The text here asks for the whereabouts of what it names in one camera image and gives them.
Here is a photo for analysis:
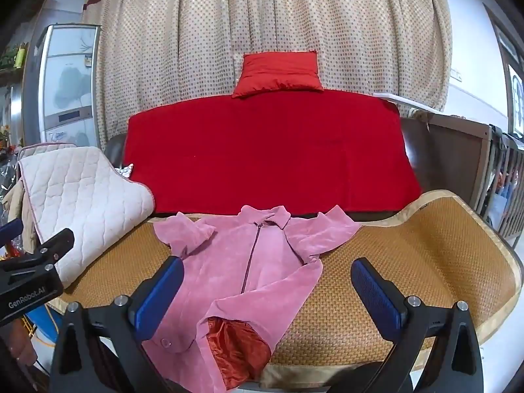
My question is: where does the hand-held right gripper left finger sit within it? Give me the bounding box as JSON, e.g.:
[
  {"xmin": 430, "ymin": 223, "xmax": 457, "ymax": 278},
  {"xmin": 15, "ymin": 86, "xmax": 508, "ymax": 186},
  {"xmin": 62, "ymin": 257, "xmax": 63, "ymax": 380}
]
[{"xmin": 49, "ymin": 256, "xmax": 185, "ymax": 393}]

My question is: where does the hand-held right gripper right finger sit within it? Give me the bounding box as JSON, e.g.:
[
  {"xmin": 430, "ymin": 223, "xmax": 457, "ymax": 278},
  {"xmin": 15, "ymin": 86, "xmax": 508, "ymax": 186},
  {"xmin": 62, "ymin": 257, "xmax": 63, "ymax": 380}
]
[{"xmin": 351, "ymin": 258, "xmax": 486, "ymax": 393}]

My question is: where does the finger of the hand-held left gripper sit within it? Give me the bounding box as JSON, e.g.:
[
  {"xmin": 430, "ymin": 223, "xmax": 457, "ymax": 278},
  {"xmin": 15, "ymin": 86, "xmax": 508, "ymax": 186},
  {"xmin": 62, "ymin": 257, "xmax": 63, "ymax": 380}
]
[
  {"xmin": 0, "ymin": 218, "xmax": 24, "ymax": 240},
  {"xmin": 0, "ymin": 228, "xmax": 75, "ymax": 273}
]

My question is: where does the pink corduroy jacket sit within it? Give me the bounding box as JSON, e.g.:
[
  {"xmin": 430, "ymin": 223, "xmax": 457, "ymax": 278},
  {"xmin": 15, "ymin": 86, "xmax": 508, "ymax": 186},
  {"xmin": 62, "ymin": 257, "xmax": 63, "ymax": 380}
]
[{"xmin": 141, "ymin": 205, "xmax": 363, "ymax": 393}]

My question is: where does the beige quilted coat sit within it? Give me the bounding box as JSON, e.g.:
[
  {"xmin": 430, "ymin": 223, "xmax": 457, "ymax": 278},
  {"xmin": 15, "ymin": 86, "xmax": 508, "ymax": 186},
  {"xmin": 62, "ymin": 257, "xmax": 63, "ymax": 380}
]
[{"xmin": 8, "ymin": 184, "xmax": 37, "ymax": 254}]

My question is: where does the clear plastic bag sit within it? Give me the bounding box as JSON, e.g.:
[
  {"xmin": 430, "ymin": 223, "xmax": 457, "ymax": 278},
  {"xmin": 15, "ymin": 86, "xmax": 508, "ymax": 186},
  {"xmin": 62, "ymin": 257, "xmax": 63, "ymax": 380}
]
[{"xmin": 0, "ymin": 159, "xmax": 21, "ymax": 197}]

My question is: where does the white quilted pad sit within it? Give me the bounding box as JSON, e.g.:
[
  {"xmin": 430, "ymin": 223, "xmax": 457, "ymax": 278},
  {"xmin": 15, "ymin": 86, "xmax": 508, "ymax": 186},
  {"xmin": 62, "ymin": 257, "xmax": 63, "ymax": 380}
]
[{"xmin": 16, "ymin": 143, "xmax": 155, "ymax": 289}]

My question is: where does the woven bamboo mat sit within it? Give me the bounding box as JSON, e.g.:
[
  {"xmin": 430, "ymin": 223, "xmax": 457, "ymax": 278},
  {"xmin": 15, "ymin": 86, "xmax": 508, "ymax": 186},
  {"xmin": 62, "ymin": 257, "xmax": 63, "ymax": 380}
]
[{"xmin": 49, "ymin": 189, "xmax": 522, "ymax": 389}]

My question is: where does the silver refrigerator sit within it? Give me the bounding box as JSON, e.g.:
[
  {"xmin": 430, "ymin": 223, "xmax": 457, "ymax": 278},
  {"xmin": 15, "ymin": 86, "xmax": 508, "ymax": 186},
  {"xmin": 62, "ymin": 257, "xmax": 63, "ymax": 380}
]
[{"xmin": 22, "ymin": 24, "xmax": 102, "ymax": 148}]

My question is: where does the wooden crib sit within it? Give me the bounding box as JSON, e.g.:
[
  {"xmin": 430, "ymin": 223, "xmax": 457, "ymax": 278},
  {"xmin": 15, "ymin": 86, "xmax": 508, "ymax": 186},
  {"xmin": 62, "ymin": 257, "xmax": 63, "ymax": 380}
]
[{"xmin": 426, "ymin": 112, "xmax": 524, "ymax": 250}]

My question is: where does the red blanket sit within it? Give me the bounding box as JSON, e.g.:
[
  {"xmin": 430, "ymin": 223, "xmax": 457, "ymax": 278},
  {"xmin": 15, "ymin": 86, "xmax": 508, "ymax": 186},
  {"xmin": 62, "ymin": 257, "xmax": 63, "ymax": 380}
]
[{"xmin": 123, "ymin": 89, "xmax": 422, "ymax": 215}]

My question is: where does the white plastic board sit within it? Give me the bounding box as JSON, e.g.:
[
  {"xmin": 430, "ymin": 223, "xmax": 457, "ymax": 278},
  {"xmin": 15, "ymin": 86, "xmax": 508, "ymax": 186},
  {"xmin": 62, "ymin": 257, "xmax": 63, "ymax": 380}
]
[{"xmin": 372, "ymin": 92, "xmax": 445, "ymax": 114}]

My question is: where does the beige dotted curtain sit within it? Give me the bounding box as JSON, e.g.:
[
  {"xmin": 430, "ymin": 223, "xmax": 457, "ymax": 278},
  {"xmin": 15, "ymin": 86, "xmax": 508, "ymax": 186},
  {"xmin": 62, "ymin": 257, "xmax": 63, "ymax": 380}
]
[{"xmin": 82, "ymin": 0, "xmax": 453, "ymax": 148}]

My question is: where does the red pillow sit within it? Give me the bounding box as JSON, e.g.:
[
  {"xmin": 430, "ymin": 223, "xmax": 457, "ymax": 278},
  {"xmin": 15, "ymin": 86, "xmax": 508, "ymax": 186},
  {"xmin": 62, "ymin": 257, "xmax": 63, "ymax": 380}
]
[{"xmin": 231, "ymin": 50, "xmax": 325, "ymax": 99}]

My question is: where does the dark framed wall picture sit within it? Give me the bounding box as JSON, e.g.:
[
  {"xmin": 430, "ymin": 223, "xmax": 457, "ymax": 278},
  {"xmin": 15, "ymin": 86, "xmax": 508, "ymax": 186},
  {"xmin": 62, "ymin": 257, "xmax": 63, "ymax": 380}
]
[
  {"xmin": 505, "ymin": 61, "xmax": 524, "ymax": 140},
  {"xmin": 483, "ymin": 3, "xmax": 524, "ymax": 66}
]

